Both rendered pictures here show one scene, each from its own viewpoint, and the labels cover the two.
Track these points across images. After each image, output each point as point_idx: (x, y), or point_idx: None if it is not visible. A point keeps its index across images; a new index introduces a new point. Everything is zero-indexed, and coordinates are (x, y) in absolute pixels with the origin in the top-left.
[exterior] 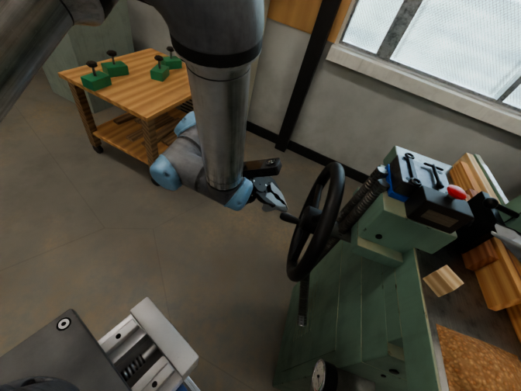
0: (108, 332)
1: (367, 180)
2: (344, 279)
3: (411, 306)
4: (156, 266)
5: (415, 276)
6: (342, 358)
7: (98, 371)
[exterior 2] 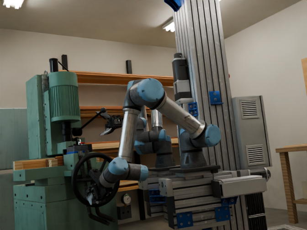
0: (178, 181)
1: (82, 156)
2: (84, 213)
3: (104, 165)
4: None
5: (97, 163)
6: (114, 205)
7: (178, 169)
